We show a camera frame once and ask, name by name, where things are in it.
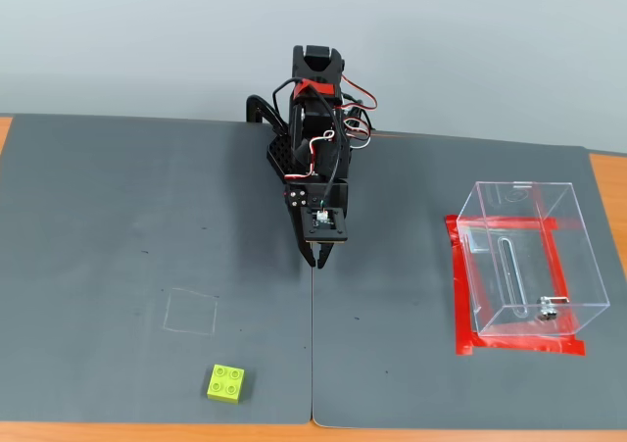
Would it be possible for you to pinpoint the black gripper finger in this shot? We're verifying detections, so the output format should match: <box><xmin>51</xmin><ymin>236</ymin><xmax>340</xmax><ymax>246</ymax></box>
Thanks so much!
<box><xmin>314</xmin><ymin>243</ymin><xmax>338</xmax><ymax>270</ymax></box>
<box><xmin>285</xmin><ymin>189</ymin><xmax>315</xmax><ymax>269</ymax></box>

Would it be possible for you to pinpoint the transparent acrylic box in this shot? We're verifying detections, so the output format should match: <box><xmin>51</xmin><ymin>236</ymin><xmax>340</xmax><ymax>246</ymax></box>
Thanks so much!
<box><xmin>456</xmin><ymin>180</ymin><xmax>611</xmax><ymax>338</ymax></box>

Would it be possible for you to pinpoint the green lego block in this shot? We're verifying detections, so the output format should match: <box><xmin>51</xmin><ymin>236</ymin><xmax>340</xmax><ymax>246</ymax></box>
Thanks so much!
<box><xmin>205</xmin><ymin>363</ymin><xmax>247</xmax><ymax>406</ymax></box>

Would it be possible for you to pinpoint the red tape on arm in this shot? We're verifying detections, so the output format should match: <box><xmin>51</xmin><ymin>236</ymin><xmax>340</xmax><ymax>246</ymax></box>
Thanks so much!
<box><xmin>293</xmin><ymin>79</ymin><xmax>335</xmax><ymax>98</ymax></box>

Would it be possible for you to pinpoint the grey table mat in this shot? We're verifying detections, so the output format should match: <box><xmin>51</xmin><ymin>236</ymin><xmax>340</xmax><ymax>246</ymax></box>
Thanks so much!
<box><xmin>311</xmin><ymin>130</ymin><xmax>627</xmax><ymax>431</ymax></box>
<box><xmin>0</xmin><ymin>113</ymin><xmax>314</xmax><ymax>424</ymax></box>

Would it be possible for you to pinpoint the red white black servo cable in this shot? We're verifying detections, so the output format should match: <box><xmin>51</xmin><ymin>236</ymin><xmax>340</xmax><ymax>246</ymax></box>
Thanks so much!
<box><xmin>342</xmin><ymin>116</ymin><xmax>373</xmax><ymax>149</ymax></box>
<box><xmin>341</xmin><ymin>74</ymin><xmax>379</xmax><ymax>120</ymax></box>
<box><xmin>285</xmin><ymin>129</ymin><xmax>337</xmax><ymax>182</ymax></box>

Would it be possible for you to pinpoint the black camera cable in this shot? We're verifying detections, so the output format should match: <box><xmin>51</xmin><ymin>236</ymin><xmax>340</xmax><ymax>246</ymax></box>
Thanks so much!
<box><xmin>271</xmin><ymin>77</ymin><xmax>342</xmax><ymax>204</ymax></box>

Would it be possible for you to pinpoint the black table clamp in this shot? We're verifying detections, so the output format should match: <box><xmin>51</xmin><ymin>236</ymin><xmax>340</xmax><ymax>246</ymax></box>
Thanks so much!
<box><xmin>245</xmin><ymin>95</ymin><xmax>286</xmax><ymax>135</ymax></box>

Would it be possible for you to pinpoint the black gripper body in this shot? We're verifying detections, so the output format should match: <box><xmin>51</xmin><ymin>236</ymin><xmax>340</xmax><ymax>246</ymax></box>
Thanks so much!
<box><xmin>285</xmin><ymin>180</ymin><xmax>350</xmax><ymax>219</ymax></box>

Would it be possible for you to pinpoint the black wrist camera board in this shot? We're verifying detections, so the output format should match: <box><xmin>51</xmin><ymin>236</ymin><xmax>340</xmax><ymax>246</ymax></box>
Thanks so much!
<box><xmin>302</xmin><ymin>206</ymin><xmax>350</xmax><ymax>245</ymax></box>

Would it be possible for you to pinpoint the black power cable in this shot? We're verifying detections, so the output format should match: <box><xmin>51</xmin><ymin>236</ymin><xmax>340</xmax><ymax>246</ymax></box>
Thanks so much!
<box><xmin>342</xmin><ymin>93</ymin><xmax>376</xmax><ymax>134</ymax></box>

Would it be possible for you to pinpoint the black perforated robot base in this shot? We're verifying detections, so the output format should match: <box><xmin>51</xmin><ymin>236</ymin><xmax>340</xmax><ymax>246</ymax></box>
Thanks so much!
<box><xmin>264</xmin><ymin>132</ymin><xmax>363</xmax><ymax>181</ymax></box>

